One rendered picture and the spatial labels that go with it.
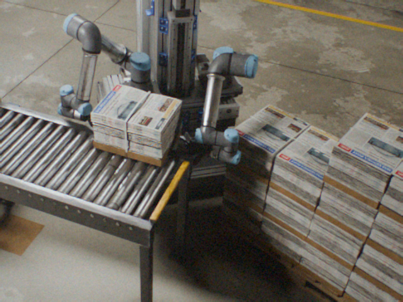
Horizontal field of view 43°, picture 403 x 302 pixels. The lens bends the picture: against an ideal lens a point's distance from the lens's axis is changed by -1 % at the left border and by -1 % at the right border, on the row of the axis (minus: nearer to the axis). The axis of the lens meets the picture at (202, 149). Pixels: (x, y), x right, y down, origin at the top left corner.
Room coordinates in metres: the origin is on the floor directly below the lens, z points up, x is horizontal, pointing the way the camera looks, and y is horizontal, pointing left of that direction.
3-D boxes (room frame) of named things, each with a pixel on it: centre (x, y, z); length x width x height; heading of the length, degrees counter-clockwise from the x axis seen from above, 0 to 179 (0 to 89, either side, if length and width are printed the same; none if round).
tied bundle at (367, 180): (1.93, -0.83, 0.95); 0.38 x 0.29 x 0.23; 144
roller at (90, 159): (1.88, 0.58, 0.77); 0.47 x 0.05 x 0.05; 164
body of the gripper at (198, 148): (2.07, 0.01, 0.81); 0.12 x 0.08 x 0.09; 74
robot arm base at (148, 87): (2.53, 0.39, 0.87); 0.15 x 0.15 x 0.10
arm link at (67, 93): (2.28, 0.75, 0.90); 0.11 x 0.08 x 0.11; 50
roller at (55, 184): (1.90, 0.64, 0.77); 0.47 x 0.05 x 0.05; 164
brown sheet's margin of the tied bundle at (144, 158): (2.05, 0.23, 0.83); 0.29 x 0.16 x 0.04; 164
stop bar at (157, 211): (1.73, 0.13, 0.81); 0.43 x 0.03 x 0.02; 164
